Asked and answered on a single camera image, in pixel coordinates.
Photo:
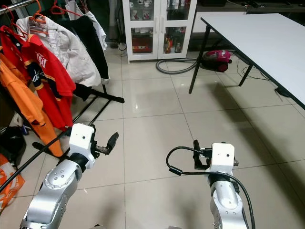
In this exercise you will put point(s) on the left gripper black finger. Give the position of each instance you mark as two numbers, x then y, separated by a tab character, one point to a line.
113	140

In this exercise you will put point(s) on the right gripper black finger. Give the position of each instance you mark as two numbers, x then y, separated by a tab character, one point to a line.
197	155

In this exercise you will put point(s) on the red polo shirt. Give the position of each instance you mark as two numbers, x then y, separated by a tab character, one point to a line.
52	76

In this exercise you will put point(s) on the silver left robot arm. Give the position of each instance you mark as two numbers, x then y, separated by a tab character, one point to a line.
57	191

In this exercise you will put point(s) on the metal clothes rack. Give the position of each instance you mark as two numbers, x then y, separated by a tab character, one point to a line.
109	98

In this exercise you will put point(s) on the orange and white bag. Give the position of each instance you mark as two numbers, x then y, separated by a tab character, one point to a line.
9	183

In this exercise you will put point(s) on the black sports bag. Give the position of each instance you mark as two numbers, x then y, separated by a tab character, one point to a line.
12	143

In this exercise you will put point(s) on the orange polo shirt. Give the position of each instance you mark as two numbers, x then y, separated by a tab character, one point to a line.
24	95

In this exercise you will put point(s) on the black garment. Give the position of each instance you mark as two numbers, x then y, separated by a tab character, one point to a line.
94	47

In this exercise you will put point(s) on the cream white jacket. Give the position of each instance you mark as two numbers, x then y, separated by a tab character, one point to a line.
71	52

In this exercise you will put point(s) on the pink vacuum cleaner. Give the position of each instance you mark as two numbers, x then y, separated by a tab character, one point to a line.
217	57

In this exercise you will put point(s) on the black power strip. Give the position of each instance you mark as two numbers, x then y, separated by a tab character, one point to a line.
286	92

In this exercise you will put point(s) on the white shirt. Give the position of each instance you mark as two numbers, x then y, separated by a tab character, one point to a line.
101	33

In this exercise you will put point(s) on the white glass door cabinet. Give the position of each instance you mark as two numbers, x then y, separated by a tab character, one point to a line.
159	28

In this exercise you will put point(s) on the white table with black legs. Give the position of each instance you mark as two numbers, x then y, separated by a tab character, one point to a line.
262	43

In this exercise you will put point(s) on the white drawer cabinet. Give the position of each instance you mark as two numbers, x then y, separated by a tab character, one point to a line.
199	23

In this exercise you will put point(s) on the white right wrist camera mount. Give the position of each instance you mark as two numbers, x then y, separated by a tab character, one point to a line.
223	157

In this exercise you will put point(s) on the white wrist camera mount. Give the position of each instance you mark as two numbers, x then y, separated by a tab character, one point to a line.
82	138
223	157

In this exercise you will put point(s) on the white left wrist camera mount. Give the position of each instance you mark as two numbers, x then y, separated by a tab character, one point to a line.
82	138

